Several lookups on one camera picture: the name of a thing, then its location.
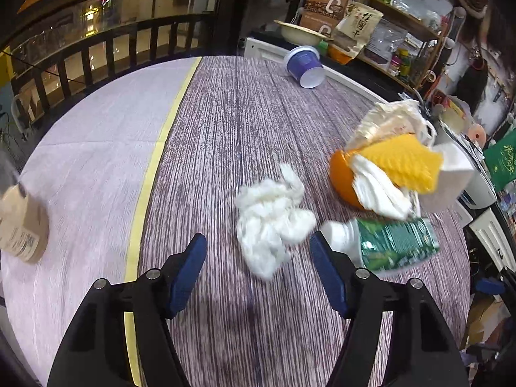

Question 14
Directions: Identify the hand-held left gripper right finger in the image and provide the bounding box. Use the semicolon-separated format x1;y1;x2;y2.
309;231;470;387

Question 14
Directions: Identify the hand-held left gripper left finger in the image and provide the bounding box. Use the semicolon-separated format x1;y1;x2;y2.
46;233;208;387

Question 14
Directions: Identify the white plastic bag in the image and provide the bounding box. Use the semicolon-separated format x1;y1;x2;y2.
352;155;422;222

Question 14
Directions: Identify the green label plastic bottle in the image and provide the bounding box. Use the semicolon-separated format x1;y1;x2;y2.
321;217;441;279

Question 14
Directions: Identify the crumpled white tissue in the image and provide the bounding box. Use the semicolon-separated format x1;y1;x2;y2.
235;163;317;281

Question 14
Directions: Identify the yellow sponge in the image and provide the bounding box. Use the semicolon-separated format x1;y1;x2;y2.
357;134;444;194

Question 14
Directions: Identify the white foam block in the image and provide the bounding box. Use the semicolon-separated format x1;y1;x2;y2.
419;139;475;214

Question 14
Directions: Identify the clear plastic bag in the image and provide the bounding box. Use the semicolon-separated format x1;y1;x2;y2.
347;100;438;154

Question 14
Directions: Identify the white drawer unit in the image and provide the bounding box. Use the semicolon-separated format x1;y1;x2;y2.
470;207;516;271

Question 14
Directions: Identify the beige bottle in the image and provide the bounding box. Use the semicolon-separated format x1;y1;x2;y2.
0;183;50;264

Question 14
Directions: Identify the white appliance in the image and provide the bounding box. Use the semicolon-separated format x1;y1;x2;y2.
457;167;497;210

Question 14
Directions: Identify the green packet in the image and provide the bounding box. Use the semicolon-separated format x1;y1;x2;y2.
483;133;516;192

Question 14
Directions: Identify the orange snack packet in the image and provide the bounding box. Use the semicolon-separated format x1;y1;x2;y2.
327;44;359;65

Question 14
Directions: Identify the yellow cap bottle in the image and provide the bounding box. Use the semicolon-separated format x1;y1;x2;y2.
390;48;412;79

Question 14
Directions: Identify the cream basin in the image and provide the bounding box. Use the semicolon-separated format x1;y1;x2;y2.
274;20;329;45

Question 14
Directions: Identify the dark wooden railing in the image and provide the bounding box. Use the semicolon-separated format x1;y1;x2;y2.
8;14;220;130

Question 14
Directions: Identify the cream printed snack bag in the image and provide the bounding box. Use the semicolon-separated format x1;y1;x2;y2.
335;2;383;58

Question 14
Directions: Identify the wooden shelf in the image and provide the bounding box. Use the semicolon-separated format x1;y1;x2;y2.
355;0;444;93

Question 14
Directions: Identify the brown cardboard box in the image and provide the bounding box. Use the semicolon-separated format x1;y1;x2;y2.
300;0;355;37

